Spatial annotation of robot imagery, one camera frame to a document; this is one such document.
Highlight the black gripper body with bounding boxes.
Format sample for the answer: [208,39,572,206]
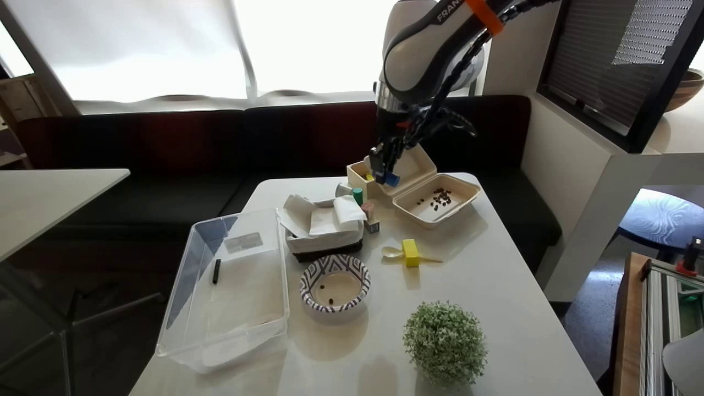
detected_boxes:
[372,107,427,160]

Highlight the yellow block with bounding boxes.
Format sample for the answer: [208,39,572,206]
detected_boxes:
[400,238,422,271]

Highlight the clear plastic storage bin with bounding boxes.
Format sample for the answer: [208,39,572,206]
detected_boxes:
[155,210,293,376]

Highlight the small beige open box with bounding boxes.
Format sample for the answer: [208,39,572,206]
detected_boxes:
[346,159,376,197]

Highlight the dark bean pile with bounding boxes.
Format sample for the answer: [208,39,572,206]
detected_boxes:
[417,186,455,216]

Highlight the beige clamshell takeout container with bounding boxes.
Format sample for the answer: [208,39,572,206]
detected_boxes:
[364,141,484,228]

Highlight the white paper napkins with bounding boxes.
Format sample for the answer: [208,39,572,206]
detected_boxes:
[276,191,371,249]

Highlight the pale yellow flat piece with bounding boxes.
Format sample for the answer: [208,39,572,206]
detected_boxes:
[379,243,444,263]

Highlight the black white patterned bowl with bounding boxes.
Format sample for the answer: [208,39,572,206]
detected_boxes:
[298,254,375,320]

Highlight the green artificial potted plant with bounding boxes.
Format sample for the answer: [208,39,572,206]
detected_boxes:
[400,300,492,388]

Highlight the dark sofa bench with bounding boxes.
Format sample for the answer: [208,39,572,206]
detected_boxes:
[14,93,565,278]

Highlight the black framed panel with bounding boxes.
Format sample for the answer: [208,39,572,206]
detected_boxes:
[537,0,704,153]

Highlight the white window blind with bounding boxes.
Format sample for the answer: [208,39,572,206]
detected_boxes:
[5,0,252,106]

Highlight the wooden mounting board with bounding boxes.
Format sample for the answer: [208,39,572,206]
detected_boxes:
[614,251,653,396]

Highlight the brown wooden bowl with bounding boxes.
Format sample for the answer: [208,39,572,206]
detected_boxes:
[662,65,704,114]

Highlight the orange black bar clamp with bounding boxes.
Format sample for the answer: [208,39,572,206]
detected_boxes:
[676,236,704,280]

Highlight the white side table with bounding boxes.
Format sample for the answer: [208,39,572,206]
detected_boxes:
[0,168,164,396]

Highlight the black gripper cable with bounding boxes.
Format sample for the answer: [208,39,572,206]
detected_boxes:
[394,0,559,160]

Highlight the orange arm strap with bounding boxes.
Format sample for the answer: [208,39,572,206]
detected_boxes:
[465,0,508,38]

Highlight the aluminium profile frame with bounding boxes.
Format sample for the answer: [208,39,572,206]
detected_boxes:
[645,259,704,396]

